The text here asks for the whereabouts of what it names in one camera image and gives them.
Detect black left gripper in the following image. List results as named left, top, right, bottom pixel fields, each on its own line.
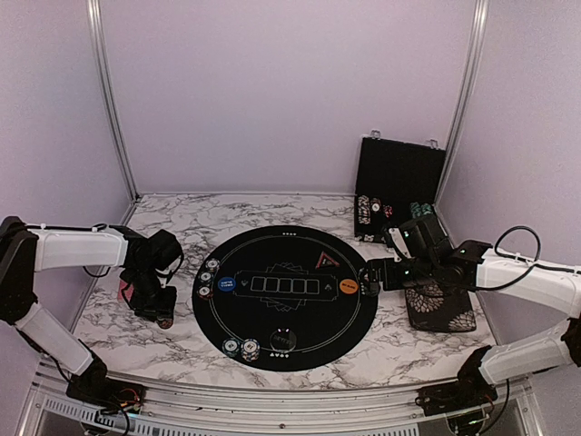
left=125, top=267, right=176, bottom=323

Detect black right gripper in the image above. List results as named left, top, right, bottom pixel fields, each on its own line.
left=360, top=256, right=438, bottom=293

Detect orange big blind button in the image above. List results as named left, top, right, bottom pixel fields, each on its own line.
left=339, top=279, right=359, bottom=295

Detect small green fifty chip stack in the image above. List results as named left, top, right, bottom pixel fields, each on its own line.
left=200, top=272, right=213, bottom=286

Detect small blue ten chip stack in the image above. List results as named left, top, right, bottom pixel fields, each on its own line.
left=205, top=258, right=220, bottom=272

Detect blue small blind button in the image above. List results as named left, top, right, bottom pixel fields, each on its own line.
left=217, top=276, right=237, bottom=292

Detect clear round dealer button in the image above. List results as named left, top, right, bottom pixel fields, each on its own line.
left=270, top=329, right=297, bottom=352

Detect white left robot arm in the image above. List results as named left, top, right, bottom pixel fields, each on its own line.
left=1, top=216, right=184, bottom=404

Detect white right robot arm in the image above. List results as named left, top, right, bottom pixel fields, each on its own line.
left=359, top=224, right=580, bottom=407

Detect red playing card deck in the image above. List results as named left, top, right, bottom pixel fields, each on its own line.
left=117, top=280, right=133, bottom=302

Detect black floral rectangular tray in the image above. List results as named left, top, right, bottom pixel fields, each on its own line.
left=405, top=284, right=477, bottom=333

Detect green chips in case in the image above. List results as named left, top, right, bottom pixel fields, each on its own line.
left=409, top=202, right=434, bottom=219

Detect black poker chip case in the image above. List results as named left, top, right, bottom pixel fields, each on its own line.
left=354, top=136, right=446, bottom=243

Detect round black poker mat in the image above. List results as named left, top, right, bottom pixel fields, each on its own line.
left=192, top=225, right=379, bottom=372

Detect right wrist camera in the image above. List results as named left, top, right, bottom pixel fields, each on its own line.
left=381, top=214, right=454, bottom=264

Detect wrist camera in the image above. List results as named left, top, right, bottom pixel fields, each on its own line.
left=142, top=230, right=184, bottom=281
left=381, top=214, right=454, bottom=264

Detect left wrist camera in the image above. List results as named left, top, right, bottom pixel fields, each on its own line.
left=142, top=230, right=184, bottom=281

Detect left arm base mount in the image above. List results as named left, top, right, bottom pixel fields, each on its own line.
left=66, top=361, right=145, bottom=413

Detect aluminium front rail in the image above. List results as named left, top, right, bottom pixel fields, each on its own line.
left=16, top=362, right=546, bottom=435

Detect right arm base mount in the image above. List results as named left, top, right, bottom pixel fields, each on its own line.
left=415, top=374, right=498, bottom=416

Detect right aluminium frame post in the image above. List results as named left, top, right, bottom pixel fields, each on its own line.
left=437, top=0, right=489, bottom=203

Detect aluminium frame post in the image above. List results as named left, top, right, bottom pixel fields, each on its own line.
left=437, top=0, right=489, bottom=203
left=86, top=0, right=140, bottom=203

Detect left aluminium frame post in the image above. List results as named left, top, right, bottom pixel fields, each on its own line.
left=86, top=0, right=140, bottom=203

